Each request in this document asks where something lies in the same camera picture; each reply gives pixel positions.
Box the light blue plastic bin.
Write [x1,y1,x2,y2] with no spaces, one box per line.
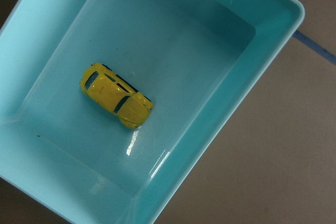
[1,0,305,223]

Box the yellow beetle toy car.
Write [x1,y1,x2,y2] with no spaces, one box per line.
[79,62,154,129]

